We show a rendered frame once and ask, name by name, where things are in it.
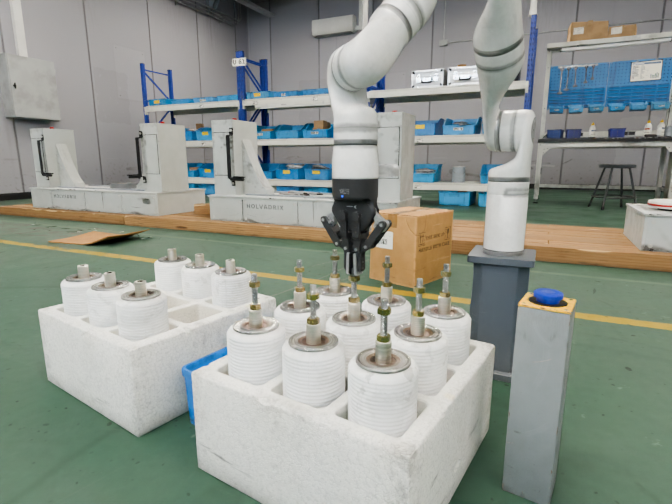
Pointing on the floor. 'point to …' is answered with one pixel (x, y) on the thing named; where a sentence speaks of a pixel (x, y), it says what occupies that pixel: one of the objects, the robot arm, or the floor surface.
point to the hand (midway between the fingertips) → (354, 262)
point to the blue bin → (196, 369)
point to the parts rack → (330, 106)
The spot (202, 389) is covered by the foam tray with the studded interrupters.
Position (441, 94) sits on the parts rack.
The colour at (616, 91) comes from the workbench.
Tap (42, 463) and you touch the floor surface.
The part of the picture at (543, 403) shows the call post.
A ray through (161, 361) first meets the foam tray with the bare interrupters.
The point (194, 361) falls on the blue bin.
